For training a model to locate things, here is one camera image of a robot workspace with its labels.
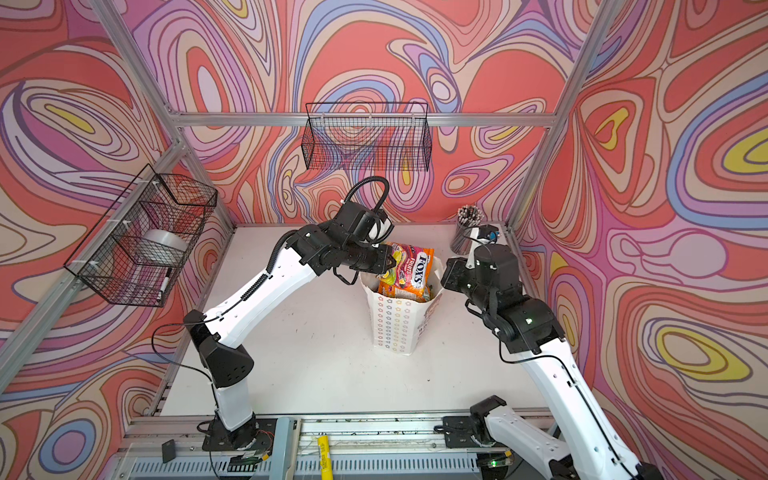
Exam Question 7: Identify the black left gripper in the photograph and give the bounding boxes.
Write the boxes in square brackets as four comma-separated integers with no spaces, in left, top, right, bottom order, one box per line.
[342,245,401,276]

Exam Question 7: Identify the red orange Fox's candy bag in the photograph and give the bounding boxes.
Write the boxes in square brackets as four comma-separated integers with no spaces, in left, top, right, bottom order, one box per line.
[377,243,435,303]

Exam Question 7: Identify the white printed paper bag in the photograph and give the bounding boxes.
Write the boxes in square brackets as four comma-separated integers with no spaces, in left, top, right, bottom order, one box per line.
[361,257,444,356]

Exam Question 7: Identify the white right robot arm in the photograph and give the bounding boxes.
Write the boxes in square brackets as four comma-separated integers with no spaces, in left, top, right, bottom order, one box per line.
[441,244,662,479]

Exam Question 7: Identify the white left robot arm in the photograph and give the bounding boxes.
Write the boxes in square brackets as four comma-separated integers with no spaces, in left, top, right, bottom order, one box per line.
[183,200,395,450]

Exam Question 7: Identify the cup of striped straws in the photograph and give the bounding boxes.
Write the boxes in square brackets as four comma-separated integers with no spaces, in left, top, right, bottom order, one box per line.
[450,205,484,255]

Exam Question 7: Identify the black marker pen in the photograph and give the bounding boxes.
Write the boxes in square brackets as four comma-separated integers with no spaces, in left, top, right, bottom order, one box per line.
[157,276,169,302]

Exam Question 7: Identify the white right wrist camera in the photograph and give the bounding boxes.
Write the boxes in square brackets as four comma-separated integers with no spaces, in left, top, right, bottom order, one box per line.
[469,224,500,257]

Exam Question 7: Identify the black wire basket back wall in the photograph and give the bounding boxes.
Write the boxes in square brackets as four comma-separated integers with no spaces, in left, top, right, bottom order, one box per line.
[301,101,433,173]

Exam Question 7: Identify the black wire basket wall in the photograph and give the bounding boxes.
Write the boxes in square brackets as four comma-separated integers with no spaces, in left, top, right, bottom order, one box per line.
[301,101,433,173]
[64,164,218,307]

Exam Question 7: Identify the black wire basket left wall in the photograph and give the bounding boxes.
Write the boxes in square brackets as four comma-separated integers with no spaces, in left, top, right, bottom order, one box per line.
[64,164,218,307]

